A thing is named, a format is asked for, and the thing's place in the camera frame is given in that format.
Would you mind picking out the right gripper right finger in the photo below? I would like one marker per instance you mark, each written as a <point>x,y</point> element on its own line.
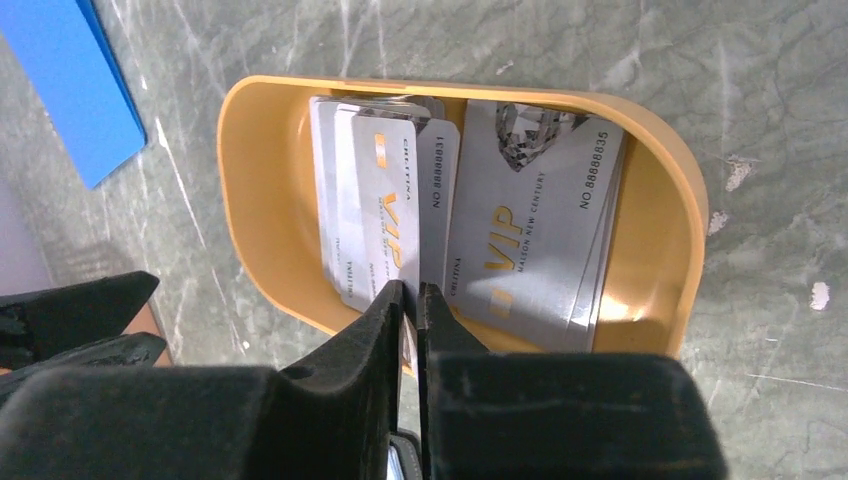
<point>489,415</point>

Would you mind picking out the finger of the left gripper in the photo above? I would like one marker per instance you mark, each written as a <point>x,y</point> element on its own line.
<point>45,323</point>
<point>137,349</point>

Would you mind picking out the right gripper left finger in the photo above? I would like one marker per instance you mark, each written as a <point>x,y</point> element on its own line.
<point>327,416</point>

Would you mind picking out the yellow oval tray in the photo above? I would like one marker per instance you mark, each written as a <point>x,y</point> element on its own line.
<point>657,250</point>

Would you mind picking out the black card holder wallet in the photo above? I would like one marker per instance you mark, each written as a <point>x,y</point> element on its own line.
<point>404,459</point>

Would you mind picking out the silver VIP card stack right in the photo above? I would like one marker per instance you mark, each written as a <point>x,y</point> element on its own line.
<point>531,186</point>

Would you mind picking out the silver vip card stack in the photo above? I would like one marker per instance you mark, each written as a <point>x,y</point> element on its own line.
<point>531,186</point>
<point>438,152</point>

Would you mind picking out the silver VIP card stack left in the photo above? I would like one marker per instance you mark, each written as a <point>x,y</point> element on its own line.
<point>438,152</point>

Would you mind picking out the blue flat mat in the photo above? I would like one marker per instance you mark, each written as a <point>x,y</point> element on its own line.
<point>66,55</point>

